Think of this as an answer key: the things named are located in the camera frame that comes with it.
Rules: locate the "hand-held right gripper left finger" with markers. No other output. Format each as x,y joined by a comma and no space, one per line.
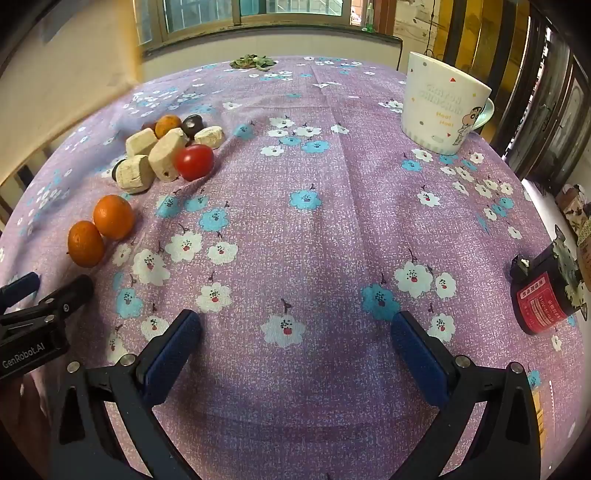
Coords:
173,355

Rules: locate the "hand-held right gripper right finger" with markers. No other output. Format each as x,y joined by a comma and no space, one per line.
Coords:
418,355

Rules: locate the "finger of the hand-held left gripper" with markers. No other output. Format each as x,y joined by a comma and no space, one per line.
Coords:
69,295
21,282

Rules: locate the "green bottle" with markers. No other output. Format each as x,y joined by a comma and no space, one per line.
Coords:
368,16

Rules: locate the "cat printed cloth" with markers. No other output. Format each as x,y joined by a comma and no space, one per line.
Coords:
570,263

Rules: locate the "pile of green leaves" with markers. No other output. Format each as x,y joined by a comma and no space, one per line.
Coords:
249,62

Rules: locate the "small beige chunk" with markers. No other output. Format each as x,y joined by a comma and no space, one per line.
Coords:
141,141

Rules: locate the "red cherry tomato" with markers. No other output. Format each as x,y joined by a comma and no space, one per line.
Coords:
194,161

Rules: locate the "round beige chunk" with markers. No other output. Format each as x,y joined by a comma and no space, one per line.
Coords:
209,136

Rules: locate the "white cartoon mug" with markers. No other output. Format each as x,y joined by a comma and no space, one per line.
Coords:
438,106

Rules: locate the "small orange kumquat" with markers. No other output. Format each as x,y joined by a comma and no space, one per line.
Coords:
167,125

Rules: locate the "purple floral tablecloth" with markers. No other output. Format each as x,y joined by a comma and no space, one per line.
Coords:
323,240

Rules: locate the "dark brown round fruit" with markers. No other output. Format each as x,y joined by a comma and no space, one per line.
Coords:
192,124

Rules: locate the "black jar with red label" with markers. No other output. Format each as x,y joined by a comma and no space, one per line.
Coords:
542,300

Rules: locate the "dark wooden cabinet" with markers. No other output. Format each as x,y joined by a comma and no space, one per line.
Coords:
549,83

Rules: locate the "wooden framed window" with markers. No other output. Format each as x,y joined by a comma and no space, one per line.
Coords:
207,14

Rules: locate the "beige cylinder chunk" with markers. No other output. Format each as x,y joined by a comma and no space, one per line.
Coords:
135,174

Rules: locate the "hexagonal beige chunk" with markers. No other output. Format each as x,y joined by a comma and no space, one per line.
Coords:
166,154

